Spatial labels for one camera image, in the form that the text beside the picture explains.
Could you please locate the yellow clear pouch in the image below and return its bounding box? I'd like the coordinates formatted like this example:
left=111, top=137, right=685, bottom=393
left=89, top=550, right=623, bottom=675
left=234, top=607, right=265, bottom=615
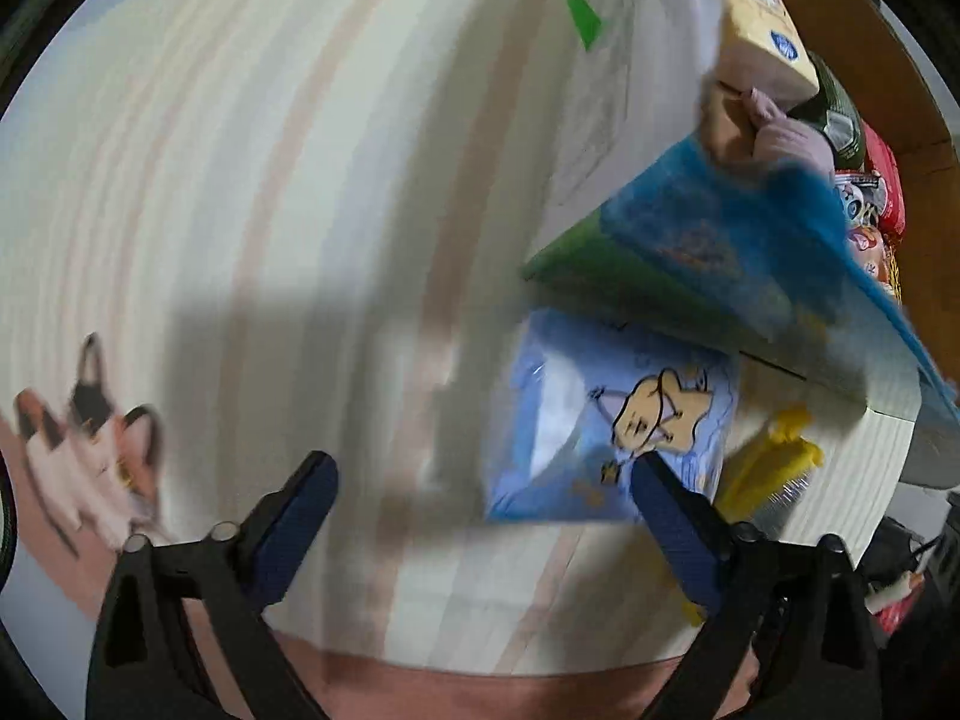
left=682, top=403, right=827, bottom=628

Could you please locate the blue tissue pack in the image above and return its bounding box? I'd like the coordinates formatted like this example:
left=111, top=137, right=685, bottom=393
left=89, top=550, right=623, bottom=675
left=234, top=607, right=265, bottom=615
left=483, top=309, right=739, bottom=523

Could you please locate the red snack packet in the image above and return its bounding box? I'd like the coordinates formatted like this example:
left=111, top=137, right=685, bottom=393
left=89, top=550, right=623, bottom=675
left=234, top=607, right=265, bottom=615
left=862, top=122, right=907, bottom=245

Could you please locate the purple plush toy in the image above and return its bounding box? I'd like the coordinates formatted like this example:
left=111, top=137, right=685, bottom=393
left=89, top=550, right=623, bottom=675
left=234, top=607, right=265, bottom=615
left=740, top=88, right=835, bottom=181

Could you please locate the green wipes pack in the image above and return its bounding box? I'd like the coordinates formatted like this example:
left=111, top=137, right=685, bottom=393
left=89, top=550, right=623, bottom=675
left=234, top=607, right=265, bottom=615
left=788, top=52, right=866, bottom=171

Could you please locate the yellow tissue box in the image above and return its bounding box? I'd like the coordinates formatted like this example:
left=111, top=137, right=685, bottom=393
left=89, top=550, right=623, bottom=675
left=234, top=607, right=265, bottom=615
left=715, top=0, right=820, bottom=110

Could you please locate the cartoon snack packet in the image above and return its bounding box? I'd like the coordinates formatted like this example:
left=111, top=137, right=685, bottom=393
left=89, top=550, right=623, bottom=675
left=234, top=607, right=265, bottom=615
left=833, top=171, right=900, bottom=299

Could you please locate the striped cat tablecloth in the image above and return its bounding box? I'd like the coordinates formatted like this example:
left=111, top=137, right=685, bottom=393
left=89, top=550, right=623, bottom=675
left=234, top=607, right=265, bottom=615
left=2, top=0, right=693, bottom=718

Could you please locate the open cardboard box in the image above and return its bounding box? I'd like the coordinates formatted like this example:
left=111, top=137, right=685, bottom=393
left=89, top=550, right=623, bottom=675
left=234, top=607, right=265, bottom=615
left=524, top=0, right=958, bottom=489

